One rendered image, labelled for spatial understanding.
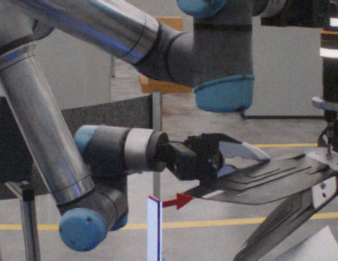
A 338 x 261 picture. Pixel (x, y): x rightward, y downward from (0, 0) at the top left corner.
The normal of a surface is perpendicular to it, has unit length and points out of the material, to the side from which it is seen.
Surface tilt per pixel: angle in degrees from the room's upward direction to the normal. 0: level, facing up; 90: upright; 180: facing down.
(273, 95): 90
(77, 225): 90
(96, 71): 90
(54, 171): 88
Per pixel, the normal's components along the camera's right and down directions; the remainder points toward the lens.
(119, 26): 0.45, 0.29
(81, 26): 0.07, 0.80
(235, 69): 0.18, 0.26
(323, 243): -0.37, -0.35
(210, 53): -0.60, 0.23
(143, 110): 0.78, 0.15
